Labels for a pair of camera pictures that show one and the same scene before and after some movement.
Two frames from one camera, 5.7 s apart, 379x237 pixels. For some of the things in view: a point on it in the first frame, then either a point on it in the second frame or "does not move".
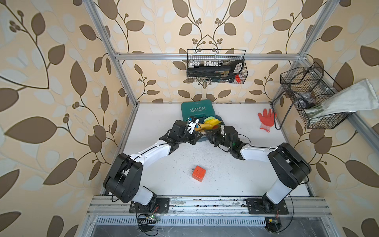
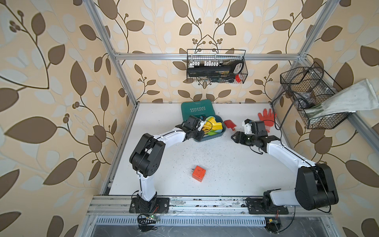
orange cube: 198,173 does not move
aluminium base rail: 120,204 does not move
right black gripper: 213,134 → 239,137
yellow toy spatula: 208,124 does not move
